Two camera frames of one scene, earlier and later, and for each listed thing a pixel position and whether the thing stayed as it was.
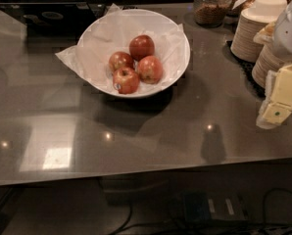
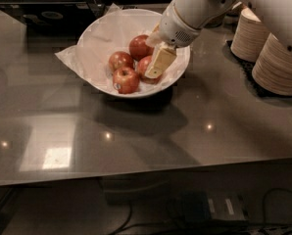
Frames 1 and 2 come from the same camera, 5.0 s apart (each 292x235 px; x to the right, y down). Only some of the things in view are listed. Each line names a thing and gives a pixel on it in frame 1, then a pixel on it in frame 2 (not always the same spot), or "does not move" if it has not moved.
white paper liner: (113, 30) does not move
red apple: (141, 46) does not move
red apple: (121, 60) does not move
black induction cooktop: (52, 20) does not move
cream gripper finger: (283, 93) -> (164, 56)
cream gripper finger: (266, 35) -> (154, 38)
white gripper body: (289, 33) -> (175, 28)
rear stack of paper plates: (264, 11) does not move
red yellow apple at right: (150, 69) does not move
